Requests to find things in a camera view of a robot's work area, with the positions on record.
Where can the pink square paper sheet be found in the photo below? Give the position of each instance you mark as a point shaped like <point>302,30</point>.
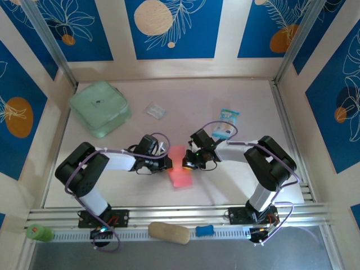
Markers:
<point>180,180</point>

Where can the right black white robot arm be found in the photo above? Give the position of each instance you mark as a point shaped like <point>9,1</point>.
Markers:
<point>270,166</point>

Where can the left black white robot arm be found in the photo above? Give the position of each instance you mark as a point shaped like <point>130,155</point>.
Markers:
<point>84,171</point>

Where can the blue snack packet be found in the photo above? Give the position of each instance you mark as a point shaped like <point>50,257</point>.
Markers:
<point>227,118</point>

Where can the small clear plastic packet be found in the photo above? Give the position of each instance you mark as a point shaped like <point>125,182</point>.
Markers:
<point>156,111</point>

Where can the mint green zip pouch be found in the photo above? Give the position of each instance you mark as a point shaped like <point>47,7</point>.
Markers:
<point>95,104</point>

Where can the blue bone-shaped sponge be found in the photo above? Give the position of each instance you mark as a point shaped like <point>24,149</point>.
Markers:
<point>204,231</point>

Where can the black controller board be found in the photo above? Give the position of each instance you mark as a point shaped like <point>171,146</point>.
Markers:
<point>98,234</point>
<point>257,234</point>

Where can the green bottle with orange cap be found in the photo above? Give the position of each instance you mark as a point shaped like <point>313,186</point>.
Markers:
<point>39,233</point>

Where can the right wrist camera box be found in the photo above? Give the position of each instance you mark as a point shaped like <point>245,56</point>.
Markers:
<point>191,144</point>

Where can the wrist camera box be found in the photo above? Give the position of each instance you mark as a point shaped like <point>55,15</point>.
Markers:
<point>191,144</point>
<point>161,148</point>

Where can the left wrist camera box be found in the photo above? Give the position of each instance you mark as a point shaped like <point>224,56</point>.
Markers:
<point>161,148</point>

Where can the aluminium mounting rail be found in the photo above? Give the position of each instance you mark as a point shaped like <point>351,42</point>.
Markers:
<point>180,213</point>

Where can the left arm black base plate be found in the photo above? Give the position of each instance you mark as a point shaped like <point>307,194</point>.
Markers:
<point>123,218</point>

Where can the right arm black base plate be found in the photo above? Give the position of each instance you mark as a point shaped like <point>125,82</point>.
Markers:
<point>236,215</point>

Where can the aluminium side rail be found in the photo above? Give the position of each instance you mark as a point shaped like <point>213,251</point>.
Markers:
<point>278,98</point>

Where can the aluminium frame post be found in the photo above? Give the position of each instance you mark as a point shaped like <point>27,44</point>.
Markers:
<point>298,36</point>
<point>47,36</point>

